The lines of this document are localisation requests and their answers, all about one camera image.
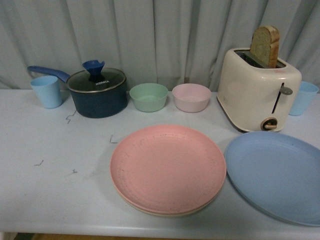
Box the pink plate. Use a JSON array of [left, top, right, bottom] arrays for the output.
[[110, 125, 227, 214]]

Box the green bowl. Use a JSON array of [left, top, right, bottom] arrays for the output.
[[129, 83, 169, 113]]

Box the pink bowl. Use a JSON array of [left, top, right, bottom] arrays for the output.
[[172, 83, 212, 113]]

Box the dark blue saucepan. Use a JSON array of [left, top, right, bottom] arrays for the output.
[[27, 66, 128, 119]]

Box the glass pot lid blue knob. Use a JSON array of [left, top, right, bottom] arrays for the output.
[[66, 60, 126, 94]]

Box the grey curtain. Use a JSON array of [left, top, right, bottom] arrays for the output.
[[0, 0, 320, 91]]

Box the cream toaster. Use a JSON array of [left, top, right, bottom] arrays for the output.
[[217, 48, 302, 132]]

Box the light blue cup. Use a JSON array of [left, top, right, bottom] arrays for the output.
[[30, 75, 63, 109], [289, 81, 319, 116]]

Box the bread slice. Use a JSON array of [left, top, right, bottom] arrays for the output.
[[250, 25, 280, 68]]

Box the blue plate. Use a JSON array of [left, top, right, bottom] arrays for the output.
[[224, 132, 320, 227]]

